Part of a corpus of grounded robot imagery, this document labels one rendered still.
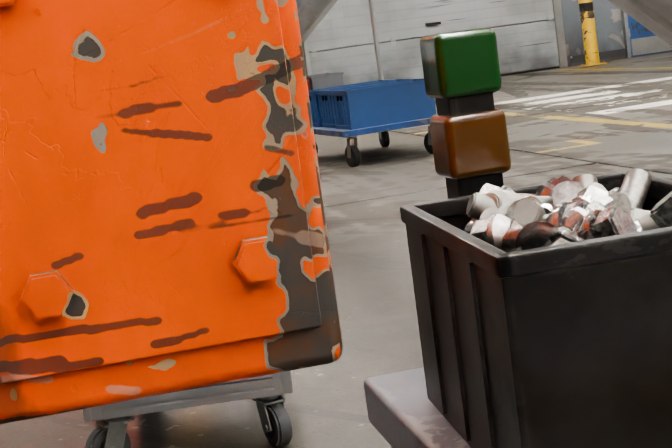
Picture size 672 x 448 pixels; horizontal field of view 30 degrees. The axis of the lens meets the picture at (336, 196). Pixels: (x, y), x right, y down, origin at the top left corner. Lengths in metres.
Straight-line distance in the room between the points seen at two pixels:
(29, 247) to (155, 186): 0.06
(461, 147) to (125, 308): 0.29
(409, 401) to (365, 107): 5.83
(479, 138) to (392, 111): 5.83
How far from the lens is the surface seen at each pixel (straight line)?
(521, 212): 0.61
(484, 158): 0.77
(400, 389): 0.77
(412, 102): 6.64
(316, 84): 10.42
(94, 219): 0.54
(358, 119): 6.54
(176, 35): 0.54
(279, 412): 2.13
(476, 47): 0.77
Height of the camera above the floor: 0.66
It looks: 7 degrees down
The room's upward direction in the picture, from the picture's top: 8 degrees counter-clockwise
